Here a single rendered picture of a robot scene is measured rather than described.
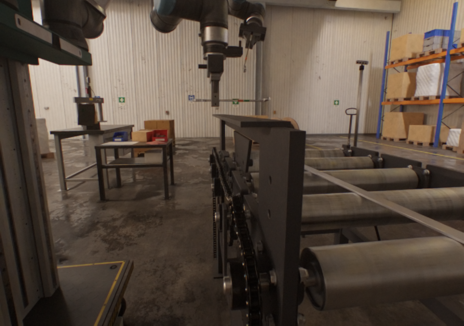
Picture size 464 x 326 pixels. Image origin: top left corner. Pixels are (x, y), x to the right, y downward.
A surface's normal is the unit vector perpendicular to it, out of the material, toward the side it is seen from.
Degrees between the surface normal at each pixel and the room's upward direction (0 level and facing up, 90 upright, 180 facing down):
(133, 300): 0
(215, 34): 90
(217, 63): 90
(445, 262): 48
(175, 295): 0
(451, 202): 65
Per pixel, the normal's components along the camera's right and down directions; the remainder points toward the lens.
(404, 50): -0.99, 0.02
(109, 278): 0.00, -0.99
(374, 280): 0.11, -0.27
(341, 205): 0.09, -0.54
